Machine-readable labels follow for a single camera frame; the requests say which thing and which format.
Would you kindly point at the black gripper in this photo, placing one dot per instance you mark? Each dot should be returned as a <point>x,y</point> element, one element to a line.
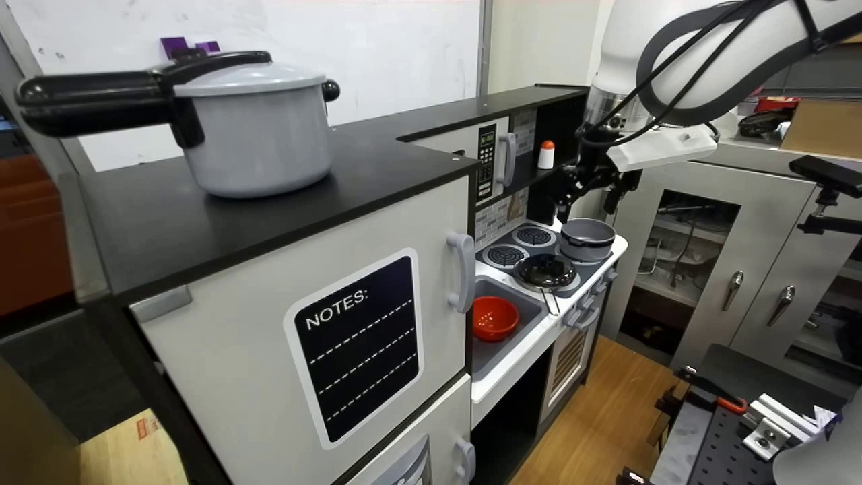
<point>588,164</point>

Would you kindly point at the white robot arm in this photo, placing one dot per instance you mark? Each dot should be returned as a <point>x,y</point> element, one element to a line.
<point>628,49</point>

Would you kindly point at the red bowl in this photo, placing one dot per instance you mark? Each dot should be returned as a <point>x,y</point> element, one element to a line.
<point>493,318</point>

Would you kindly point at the red tool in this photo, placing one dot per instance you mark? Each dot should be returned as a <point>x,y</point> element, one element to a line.
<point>774,103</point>

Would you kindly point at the grey metal cabinet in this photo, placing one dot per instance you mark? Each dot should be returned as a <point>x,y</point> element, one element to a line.
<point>764,260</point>

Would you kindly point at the black clamp with orange grip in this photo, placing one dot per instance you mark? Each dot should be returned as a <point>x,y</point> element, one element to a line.
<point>709,394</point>

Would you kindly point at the black perforated breadboard table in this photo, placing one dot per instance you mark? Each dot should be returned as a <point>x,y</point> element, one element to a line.
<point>717,447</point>

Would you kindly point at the silver metal brackets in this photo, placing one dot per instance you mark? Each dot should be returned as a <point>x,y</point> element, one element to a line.
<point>790,420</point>

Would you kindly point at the grey curved metal plate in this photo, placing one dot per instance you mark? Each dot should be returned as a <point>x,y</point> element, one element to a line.
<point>825,458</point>

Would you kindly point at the purple item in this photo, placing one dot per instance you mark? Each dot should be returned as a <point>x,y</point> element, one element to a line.
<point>184,43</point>

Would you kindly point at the brown cardboard box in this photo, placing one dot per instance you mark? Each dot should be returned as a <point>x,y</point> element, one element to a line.
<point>137,447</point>

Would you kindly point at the brown wooden furniture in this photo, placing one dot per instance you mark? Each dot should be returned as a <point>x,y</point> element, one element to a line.
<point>30,231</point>

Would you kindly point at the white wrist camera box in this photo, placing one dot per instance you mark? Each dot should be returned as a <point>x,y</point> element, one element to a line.
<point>662,145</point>

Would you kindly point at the black camera stand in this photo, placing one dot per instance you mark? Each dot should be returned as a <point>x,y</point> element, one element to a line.
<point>825,176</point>

